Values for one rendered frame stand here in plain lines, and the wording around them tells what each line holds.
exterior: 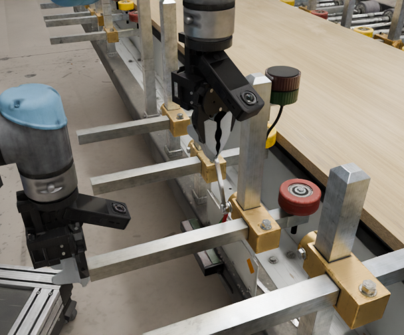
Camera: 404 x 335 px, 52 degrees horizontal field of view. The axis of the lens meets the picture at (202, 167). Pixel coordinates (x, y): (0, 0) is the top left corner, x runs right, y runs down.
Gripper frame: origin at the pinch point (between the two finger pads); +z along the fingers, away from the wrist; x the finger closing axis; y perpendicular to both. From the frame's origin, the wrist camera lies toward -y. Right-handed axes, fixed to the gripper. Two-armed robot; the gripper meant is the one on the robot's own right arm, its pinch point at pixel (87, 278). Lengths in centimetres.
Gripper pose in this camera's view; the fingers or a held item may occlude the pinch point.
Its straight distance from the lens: 78.2
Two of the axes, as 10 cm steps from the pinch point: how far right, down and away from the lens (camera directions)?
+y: -9.3, 2.0, -3.0
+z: 0.0, 8.3, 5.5
